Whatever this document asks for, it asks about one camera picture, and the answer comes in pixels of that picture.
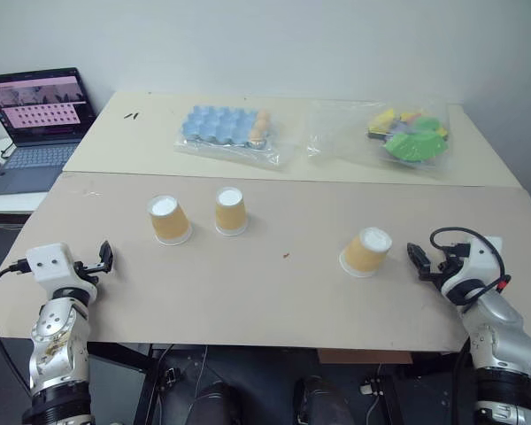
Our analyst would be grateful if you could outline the brown cardboard piece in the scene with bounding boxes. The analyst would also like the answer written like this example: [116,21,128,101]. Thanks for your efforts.
[317,348,414,366]

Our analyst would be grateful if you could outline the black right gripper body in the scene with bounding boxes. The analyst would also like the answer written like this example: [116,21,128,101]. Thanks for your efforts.
[419,257,465,285]

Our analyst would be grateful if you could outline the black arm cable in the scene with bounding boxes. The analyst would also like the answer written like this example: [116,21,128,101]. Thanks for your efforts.
[429,227,512,307]
[0,259,33,399]

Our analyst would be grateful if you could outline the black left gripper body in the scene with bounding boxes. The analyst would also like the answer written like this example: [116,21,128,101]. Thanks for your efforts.
[73,259,105,285]

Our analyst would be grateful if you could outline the large green foam piece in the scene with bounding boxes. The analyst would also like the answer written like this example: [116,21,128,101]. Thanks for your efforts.
[382,129,450,165]

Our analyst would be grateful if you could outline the grey open laptop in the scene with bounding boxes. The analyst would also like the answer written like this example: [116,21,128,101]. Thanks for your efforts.
[0,66,99,197]

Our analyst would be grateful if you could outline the small green foam piece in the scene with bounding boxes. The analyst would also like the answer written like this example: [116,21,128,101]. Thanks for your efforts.
[412,115,443,133]

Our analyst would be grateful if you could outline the blue egg tray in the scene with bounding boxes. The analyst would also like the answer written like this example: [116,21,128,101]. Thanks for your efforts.
[183,104,258,145]

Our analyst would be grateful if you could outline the black table frame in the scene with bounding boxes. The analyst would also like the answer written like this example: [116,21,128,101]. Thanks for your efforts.
[87,342,174,425]

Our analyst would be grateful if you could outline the clear plastic bag with toys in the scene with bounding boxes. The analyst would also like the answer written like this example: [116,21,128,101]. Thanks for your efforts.
[305,99,455,181]

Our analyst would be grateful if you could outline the orange paper cup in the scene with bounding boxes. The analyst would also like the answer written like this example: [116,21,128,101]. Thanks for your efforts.
[338,227,393,279]
[214,186,249,236]
[146,194,193,247]

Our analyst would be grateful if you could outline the bag of blue cups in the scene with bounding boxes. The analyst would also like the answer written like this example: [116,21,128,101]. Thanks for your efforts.
[173,103,294,170]

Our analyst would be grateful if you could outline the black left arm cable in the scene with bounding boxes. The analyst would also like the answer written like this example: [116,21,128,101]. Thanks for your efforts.
[0,259,33,399]

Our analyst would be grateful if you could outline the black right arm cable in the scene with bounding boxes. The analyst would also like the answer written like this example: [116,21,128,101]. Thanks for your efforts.
[429,227,512,307]

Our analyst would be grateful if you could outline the yellow foam piece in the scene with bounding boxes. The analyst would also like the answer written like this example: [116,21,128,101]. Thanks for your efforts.
[370,110,402,132]

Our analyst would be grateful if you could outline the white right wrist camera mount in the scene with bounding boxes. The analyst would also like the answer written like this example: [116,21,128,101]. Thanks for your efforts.
[441,236,504,298]

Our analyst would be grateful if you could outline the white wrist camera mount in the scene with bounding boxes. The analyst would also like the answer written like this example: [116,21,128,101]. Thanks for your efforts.
[25,242,96,298]
[441,236,504,298]

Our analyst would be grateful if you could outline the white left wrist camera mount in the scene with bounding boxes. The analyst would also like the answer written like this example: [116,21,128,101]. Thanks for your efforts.
[25,242,96,298]

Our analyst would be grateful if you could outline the dark rounded shape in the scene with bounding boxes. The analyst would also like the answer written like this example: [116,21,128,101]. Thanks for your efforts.
[193,381,241,425]
[293,375,353,425]

